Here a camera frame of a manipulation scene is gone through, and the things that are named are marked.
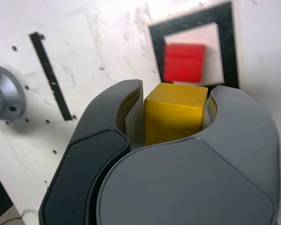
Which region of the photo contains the red cube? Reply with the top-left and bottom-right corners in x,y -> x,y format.
163,43 -> 206,83

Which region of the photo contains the yellow cube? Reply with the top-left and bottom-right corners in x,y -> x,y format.
144,82 -> 209,146

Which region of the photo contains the black tape strip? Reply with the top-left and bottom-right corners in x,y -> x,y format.
28,31 -> 76,122

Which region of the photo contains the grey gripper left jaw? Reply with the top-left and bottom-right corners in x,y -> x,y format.
38,79 -> 146,225

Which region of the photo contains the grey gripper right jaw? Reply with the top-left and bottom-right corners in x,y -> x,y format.
96,84 -> 279,225

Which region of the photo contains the black tape square outline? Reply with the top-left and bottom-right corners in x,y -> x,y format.
147,1 -> 240,90

